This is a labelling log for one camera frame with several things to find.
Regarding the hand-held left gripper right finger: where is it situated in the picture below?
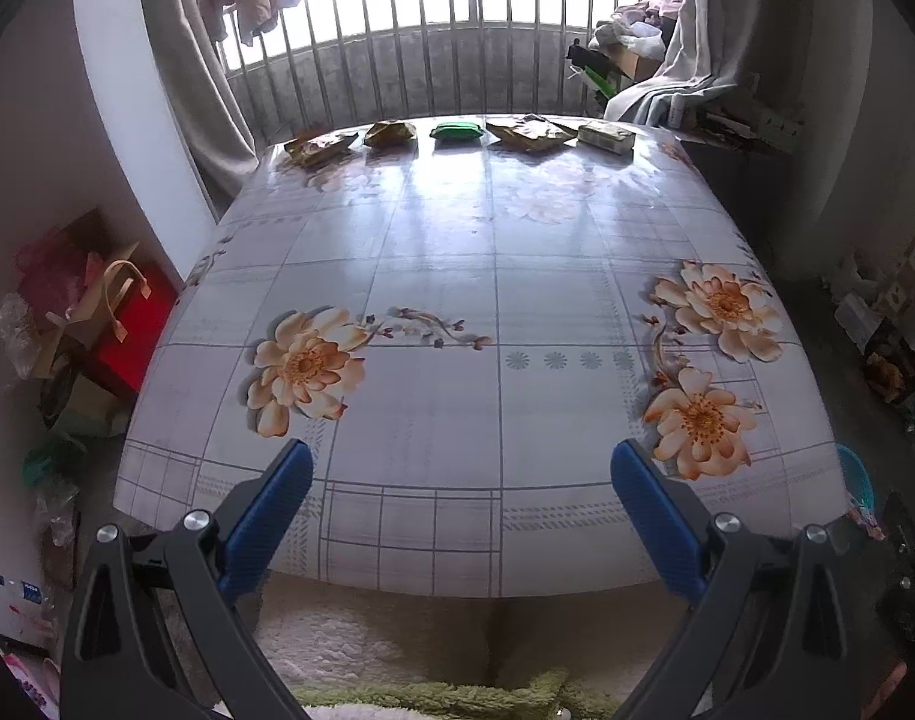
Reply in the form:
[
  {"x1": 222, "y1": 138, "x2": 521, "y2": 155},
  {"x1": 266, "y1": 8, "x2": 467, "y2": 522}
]
[{"x1": 609, "y1": 439, "x2": 863, "y2": 720}]

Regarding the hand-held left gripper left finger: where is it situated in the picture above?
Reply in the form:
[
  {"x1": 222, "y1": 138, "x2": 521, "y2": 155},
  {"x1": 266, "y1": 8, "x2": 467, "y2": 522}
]
[{"x1": 59, "y1": 439, "x2": 316, "y2": 720}]

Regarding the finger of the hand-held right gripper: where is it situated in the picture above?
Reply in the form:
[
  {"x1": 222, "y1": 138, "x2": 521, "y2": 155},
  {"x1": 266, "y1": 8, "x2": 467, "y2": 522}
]
[{"x1": 881, "y1": 493, "x2": 915, "y2": 642}]

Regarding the blue mesh wastebasket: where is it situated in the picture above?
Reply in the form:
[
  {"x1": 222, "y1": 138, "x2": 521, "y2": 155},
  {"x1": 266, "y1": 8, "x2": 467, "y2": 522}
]
[{"x1": 834, "y1": 444, "x2": 876, "y2": 515}]

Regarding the dark snack bag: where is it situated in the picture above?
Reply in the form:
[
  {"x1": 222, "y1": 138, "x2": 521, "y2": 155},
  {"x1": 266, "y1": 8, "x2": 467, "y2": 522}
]
[{"x1": 860, "y1": 319, "x2": 915, "y2": 406}]

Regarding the white fuzzy blanket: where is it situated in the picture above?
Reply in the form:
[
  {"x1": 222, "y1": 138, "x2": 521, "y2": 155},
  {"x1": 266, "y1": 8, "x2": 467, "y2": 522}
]
[{"x1": 202, "y1": 574, "x2": 698, "y2": 720}]

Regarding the floral tablecloth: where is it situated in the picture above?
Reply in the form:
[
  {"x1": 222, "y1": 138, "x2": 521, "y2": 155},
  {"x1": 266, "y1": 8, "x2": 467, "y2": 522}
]
[{"x1": 112, "y1": 116, "x2": 852, "y2": 599}]

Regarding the green plastic bag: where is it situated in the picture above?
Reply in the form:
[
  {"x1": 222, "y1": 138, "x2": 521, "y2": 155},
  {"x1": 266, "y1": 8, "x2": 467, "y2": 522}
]
[{"x1": 22, "y1": 435, "x2": 87, "y2": 488}]

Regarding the pale tissue box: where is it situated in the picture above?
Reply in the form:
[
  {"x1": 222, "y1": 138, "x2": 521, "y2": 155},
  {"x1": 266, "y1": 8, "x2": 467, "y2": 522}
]
[{"x1": 834, "y1": 292, "x2": 878, "y2": 350}]

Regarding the green fuzzy cloth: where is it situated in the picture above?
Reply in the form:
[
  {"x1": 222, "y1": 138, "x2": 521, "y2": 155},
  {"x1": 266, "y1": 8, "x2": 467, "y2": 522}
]
[{"x1": 292, "y1": 667, "x2": 631, "y2": 720}]

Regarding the white plastic bag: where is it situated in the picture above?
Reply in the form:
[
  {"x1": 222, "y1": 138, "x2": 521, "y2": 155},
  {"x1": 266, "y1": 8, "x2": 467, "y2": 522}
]
[{"x1": 824, "y1": 251, "x2": 886, "y2": 301}]

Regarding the clear plastic bag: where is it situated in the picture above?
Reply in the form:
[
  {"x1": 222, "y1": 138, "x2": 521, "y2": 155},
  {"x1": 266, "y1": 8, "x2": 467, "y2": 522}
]
[{"x1": 0, "y1": 292, "x2": 49, "y2": 380}]

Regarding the pink plastic bag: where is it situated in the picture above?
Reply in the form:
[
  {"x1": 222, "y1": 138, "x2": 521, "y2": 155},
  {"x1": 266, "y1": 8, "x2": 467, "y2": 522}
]
[{"x1": 14, "y1": 229, "x2": 106, "y2": 316}]

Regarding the orange snack packet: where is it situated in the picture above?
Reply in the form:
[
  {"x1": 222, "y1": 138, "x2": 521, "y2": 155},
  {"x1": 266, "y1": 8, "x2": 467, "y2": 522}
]
[{"x1": 283, "y1": 131, "x2": 361, "y2": 168}]

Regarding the small pale box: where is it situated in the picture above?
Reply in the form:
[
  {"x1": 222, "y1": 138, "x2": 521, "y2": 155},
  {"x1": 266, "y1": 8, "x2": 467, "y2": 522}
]
[{"x1": 577, "y1": 120, "x2": 638, "y2": 155}]

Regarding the yellow-brown snack packet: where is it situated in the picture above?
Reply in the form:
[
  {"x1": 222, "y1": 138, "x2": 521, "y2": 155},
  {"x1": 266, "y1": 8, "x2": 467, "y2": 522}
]
[{"x1": 363, "y1": 120, "x2": 418, "y2": 149}]

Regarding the brown snack packet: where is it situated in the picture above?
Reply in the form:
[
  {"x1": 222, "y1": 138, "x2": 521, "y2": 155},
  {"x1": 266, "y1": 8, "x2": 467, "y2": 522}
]
[{"x1": 485, "y1": 114, "x2": 578, "y2": 153}]

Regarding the plain grey curtain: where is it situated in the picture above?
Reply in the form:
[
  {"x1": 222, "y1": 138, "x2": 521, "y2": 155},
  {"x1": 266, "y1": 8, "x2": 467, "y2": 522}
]
[{"x1": 138, "y1": 0, "x2": 259, "y2": 218}]

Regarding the cardboard box with clutter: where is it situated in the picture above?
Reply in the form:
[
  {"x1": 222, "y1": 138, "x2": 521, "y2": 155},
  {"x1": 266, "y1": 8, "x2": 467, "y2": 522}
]
[{"x1": 599, "y1": 11, "x2": 668, "y2": 83}]

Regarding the black and green tool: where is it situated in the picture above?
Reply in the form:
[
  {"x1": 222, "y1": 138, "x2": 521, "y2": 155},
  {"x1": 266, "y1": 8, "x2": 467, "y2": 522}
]
[{"x1": 566, "y1": 37, "x2": 623, "y2": 98}]

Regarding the metal window railing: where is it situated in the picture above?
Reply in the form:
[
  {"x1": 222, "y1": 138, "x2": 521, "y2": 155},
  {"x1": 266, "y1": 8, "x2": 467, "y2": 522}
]
[{"x1": 221, "y1": 0, "x2": 661, "y2": 143}]

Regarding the grey curtain with pale lining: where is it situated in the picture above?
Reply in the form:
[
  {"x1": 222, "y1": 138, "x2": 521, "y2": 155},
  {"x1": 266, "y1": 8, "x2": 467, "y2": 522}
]
[{"x1": 603, "y1": 0, "x2": 766, "y2": 125}]

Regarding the tan paper bag with handles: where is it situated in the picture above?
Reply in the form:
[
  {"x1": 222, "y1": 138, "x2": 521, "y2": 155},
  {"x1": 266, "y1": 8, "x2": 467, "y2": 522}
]
[{"x1": 33, "y1": 240, "x2": 154, "y2": 383}]

